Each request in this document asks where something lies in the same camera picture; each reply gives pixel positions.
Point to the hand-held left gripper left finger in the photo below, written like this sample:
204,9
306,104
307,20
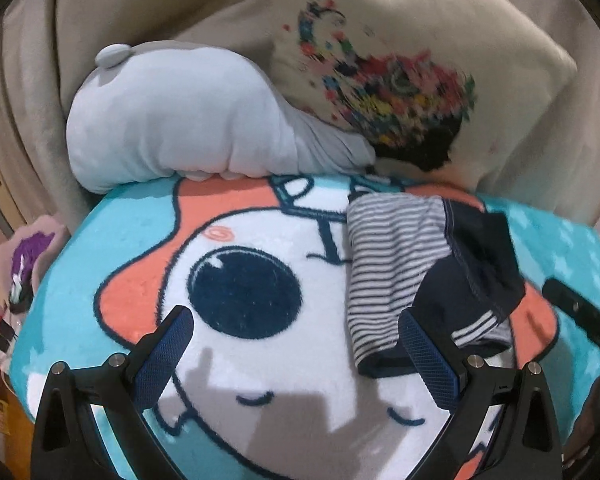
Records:
162,355

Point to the pink and purple plush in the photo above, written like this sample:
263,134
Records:
30,255

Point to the navy white striped pants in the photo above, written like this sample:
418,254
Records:
390,270

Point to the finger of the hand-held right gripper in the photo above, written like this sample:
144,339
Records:
585,312

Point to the beige sofa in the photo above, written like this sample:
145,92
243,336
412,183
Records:
35,125

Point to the cream pillow with colourful print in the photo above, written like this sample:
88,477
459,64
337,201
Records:
430,20

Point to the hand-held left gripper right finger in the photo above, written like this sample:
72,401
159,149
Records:
432,360

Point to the round cartoon face mat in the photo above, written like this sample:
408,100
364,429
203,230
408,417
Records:
130,240

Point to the white plush pillow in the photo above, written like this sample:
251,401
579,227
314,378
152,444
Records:
180,120

